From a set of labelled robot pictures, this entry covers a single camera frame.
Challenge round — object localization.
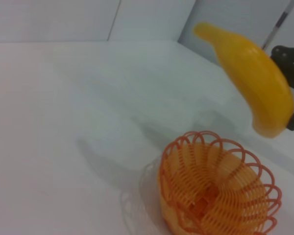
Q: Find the yellow plastic banana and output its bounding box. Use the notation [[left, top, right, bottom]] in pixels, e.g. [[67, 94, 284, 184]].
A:
[[193, 22, 294, 138]]

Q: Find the orange woven plastic basket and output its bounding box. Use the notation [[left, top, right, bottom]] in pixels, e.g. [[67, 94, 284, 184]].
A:
[[157, 131, 282, 235]]

